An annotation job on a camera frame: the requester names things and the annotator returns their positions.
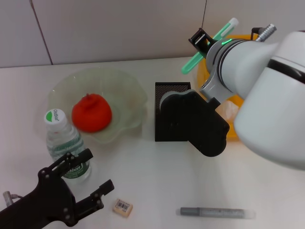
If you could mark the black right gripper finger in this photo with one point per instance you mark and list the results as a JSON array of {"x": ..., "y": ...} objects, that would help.
[{"x": 202, "y": 45}]

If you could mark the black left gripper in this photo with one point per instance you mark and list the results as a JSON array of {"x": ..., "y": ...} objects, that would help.
[{"x": 47, "y": 205}]

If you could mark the green pen with clear cap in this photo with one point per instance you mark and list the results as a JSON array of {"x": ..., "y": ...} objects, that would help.
[{"x": 190, "y": 64}]

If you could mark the clear water bottle green label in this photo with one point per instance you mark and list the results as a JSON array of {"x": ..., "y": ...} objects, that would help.
[{"x": 62, "y": 143}]

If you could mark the red-orange toy orange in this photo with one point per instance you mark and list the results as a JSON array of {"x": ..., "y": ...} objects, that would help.
[{"x": 91, "y": 114}]

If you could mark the white paper ball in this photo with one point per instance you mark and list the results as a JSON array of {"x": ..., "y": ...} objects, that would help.
[{"x": 230, "y": 109}]

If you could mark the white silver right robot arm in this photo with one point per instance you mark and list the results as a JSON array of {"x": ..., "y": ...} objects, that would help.
[{"x": 269, "y": 95}]

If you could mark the beige eraser with barcode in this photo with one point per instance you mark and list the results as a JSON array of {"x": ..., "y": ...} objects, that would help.
[{"x": 122, "y": 207}]

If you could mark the black mesh pen holder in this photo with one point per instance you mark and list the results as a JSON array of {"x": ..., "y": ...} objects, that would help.
[{"x": 171, "y": 87}]

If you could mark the translucent green wavy fruit plate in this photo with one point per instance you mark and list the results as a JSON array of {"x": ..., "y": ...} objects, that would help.
[{"x": 119, "y": 83}]

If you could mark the grey marker pen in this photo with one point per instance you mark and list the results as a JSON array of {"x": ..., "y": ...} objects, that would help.
[{"x": 214, "y": 212}]

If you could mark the yellow plastic bin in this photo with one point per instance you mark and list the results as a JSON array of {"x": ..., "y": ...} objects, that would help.
[{"x": 202, "y": 76}]

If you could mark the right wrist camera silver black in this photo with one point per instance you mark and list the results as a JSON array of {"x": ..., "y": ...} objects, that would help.
[{"x": 195, "y": 124}]

